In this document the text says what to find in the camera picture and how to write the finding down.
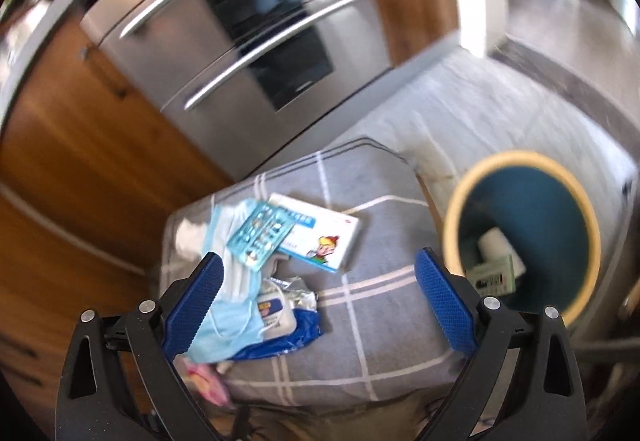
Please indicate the teal bin with beige rim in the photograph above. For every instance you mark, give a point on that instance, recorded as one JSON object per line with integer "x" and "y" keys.
{"x": 540, "y": 211}

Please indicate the stainless steel double oven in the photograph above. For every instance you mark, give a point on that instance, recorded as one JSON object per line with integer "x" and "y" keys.
{"x": 200, "y": 46}

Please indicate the blue pill blister pack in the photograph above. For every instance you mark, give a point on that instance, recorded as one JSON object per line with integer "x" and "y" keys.
{"x": 257, "y": 236}

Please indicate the blue wet wipes packet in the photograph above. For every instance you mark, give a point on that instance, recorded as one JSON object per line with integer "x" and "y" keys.
{"x": 295, "y": 326}

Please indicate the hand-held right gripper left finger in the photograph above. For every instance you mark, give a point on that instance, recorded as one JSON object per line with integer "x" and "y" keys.
{"x": 195, "y": 306}

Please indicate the grey checked cloth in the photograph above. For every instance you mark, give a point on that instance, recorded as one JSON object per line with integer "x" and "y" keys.
{"x": 380, "y": 271}

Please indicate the white medicine box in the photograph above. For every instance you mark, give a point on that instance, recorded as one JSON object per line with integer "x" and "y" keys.
{"x": 330, "y": 233}

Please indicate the white paper roll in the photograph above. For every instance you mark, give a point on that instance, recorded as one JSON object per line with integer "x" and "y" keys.
{"x": 492, "y": 243}

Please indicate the pink wrapper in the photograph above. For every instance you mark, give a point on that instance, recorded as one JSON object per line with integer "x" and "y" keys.
{"x": 207, "y": 381}

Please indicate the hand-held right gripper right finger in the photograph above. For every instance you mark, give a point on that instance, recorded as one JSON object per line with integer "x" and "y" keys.
{"x": 445, "y": 301}

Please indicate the small green box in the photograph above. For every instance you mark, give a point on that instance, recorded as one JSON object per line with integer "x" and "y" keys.
{"x": 492, "y": 276}

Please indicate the wooden kitchen cabinet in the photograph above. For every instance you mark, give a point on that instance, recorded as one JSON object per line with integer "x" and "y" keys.
{"x": 75, "y": 146}

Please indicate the blue face mask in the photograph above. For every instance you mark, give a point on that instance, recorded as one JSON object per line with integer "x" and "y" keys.
{"x": 235, "y": 316}

